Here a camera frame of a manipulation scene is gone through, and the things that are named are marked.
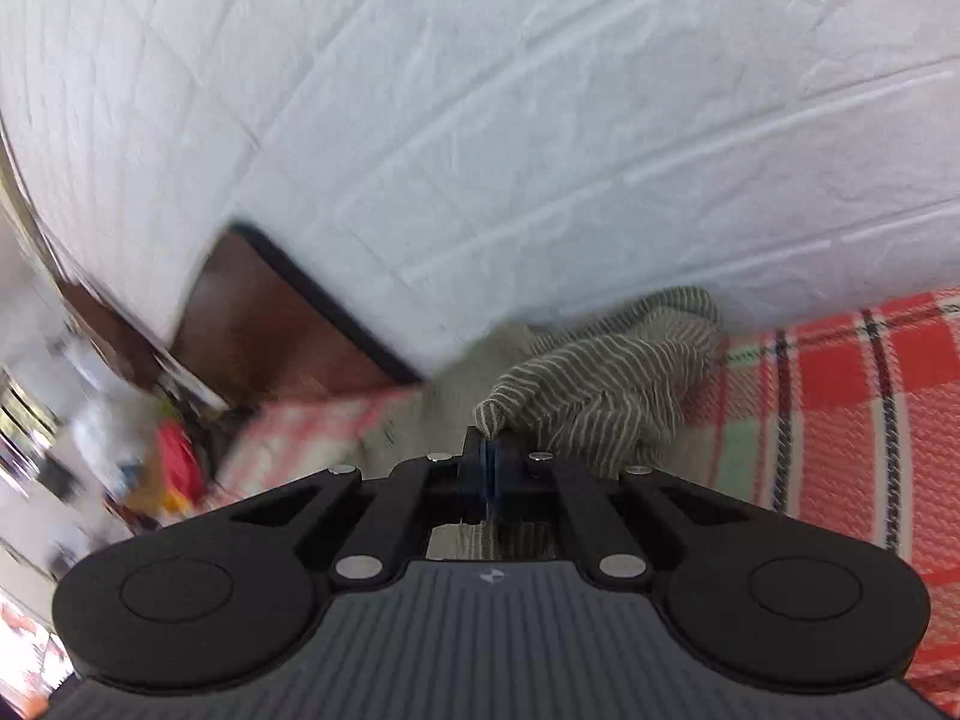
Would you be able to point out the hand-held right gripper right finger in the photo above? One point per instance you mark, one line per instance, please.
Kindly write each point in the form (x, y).
(510, 484)

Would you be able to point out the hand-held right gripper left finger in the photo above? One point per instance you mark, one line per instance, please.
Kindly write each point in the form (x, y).
(471, 480)

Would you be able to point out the olive patterned garment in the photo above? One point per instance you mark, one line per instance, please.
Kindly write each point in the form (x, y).
(600, 390)

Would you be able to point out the brown wooden headboard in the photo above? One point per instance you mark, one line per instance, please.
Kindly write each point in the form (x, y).
(285, 330)

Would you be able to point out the red bag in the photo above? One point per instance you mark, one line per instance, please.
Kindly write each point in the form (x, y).
(178, 457)

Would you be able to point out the red plaid bed sheet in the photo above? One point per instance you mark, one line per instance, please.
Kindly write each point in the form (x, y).
(840, 405)

